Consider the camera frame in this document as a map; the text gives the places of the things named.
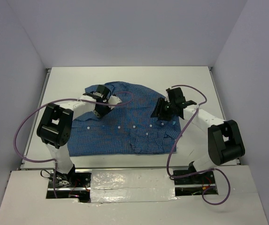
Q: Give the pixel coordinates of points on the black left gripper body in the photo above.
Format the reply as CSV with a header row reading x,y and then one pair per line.
x,y
104,109

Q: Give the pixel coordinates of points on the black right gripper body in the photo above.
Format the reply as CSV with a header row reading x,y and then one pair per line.
x,y
166,110

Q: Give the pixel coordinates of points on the blue checked long sleeve shirt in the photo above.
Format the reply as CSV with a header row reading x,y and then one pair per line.
x,y
128,129

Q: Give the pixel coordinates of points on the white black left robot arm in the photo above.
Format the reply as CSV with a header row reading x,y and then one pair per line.
x,y
55,126

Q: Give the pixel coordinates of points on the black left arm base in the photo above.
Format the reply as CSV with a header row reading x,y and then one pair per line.
x,y
77,189

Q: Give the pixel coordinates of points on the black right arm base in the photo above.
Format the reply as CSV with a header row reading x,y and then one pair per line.
x,y
195,185

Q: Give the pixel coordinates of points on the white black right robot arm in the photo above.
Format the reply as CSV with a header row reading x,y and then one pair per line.
x,y
224,139

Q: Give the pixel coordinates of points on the silver tape patch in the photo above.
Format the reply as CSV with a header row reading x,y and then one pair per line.
x,y
131,185

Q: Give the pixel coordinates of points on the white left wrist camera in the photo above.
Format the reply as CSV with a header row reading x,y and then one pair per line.
x,y
114,100

